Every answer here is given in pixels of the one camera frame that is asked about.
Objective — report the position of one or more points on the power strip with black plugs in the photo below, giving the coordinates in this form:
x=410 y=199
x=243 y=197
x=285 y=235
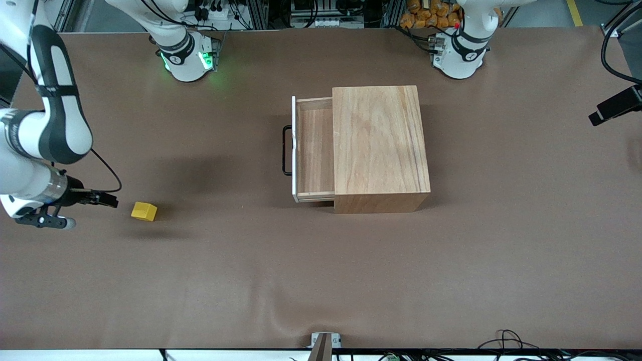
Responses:
x=213 y=10

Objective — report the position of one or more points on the grey arm base connector box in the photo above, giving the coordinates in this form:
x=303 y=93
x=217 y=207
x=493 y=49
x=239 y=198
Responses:
x=216 y=50
x=435 y=47

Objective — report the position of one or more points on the aluminium frame post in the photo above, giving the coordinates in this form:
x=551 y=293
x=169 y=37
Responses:
x=614 y=27

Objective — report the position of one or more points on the orange packet pile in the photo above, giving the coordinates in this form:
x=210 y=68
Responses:
x=429 y=15

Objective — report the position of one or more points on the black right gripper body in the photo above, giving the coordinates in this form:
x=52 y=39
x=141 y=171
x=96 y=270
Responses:
x=76 y=196

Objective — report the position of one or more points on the metal table edge bracket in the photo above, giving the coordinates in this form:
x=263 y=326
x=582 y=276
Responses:
x=325 y=343

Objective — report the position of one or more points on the green plug connector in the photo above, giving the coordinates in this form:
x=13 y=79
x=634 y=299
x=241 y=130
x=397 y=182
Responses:
x=392 y=358

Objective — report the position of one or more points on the yellow wooden block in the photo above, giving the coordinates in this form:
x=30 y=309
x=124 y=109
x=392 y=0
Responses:
x=144 y=211

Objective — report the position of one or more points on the light wooden cabinet box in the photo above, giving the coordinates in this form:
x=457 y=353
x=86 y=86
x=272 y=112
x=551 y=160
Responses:
x=381 y=150

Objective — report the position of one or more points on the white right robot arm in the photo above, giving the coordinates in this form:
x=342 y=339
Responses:
x=185 y=67

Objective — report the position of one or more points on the aluminium extrusion column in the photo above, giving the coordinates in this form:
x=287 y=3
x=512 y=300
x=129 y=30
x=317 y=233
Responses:
x=392 y=12
x=258 y=15

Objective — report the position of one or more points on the white power strip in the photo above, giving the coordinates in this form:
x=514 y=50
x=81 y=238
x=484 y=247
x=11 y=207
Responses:
x=321 y=22

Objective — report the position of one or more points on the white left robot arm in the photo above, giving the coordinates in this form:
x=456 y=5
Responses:
x=459 y=67

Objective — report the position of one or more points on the brown table cover sheet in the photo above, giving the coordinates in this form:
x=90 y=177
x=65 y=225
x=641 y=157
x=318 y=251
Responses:
x=251 y=276

